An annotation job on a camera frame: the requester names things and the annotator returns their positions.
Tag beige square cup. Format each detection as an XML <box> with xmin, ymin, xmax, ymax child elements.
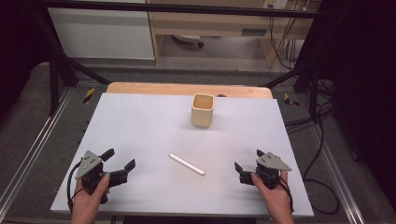
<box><xmin>191</xmin><ymin>92</ymin><xmax>216</xmax><ymax>129</ymax></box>

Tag light wooden table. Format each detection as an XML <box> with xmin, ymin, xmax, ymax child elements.
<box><xmin>106</xmin><ymin>81</ymin><xmax>274</xmax><ymax>100</ymax></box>

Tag yellow black striped tape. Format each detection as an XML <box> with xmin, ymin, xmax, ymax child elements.
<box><xmin>283</xmin><ymin>92</ymin><xmax>300</xmax><ymax>107</ymax></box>
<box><xmin>82</xmin><ymin>87</ymin><xmax>96</xmax><ymax>105</ymax></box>

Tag white wall socket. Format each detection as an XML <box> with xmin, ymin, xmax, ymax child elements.
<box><xmin>262</xmin><ymin>0</ymin><xmax>290</xmax><ymax>10</ymax></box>

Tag black metal frame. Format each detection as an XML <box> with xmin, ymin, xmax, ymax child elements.
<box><xmin>31</xmin><ymin>0</ymin><xmax>335</xmax><ymax>117</ymax></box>

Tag white pen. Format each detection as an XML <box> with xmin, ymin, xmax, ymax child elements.
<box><xmin>168</xmin><ymin>152</ymin><xmax>206</xmax><ymax>177</ymax></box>

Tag person's left hand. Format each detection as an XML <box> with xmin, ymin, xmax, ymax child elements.
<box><xmin>72</xmin><ymin>173</ymin><xmax>111</xmax><ymax>216</ymax></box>

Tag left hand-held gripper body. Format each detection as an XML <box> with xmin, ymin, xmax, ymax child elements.
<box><xmin>75</xmin><ymin>150</ymin><xmax>129</xmax><ymax>205</ymax></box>

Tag person's right hand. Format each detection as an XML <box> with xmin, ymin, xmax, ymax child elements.
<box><xmin>251</xmin><ymin>171</ymin><xmax>293</xmax><ymax>216</ymax></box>

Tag black floor cables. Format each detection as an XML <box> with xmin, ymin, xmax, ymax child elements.
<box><xmin>283</xmin><ymin>78</ymin><xmax>341</xmax><ymax>216</ymax></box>

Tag hanging desk cables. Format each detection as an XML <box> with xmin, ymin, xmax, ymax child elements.
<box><xmin>268</xmin><ymin>0</ymin><xmax>312</xmax><ymax>70</ymax></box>

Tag white cabinet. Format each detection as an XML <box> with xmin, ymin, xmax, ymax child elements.
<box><xmin>47</xmin><ymin>0</ymin><xmax>156</xmax><ymax>61</ymax></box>

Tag aluminium floor rail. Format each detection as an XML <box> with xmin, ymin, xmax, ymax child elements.
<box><xmin>0</xmin><ymin>88</ymin><xmax>75</xmax><ymax>217</ymax></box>
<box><xmin>311</xmin><ymin>124</ymin><xmax>366</xmax><ymax>224</ymax></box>

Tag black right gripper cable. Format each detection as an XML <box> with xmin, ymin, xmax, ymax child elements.
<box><xmin>278</xmin><ymin>178</ymin><xmax>295</xmax><ymax>215</ymax></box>

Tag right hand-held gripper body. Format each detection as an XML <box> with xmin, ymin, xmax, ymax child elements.
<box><xmin>239</xmin><ymin>151</ymin><xmax>292</xmax><ymax>190</ymax></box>

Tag white chair base with wheel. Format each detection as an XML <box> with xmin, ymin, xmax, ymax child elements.
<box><xmin>171</xmin><ymin>34</ymin><xmax>205</xmax><ymax>49</ymax></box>

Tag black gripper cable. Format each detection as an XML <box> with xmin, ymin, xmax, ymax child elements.
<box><xmin>66</xmin><ymin>161</ymin><xmax>82</xmax><ymax>213</ymax></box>
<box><xmin>278</xmin><ymin>178</ymin><xmax>295</xmax><ymax>215</ymax></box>

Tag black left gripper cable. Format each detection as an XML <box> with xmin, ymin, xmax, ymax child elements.
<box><xmin>66</xmin><ymin>161</ymin><xmax>82</xmax><ymax>213</ymax></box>

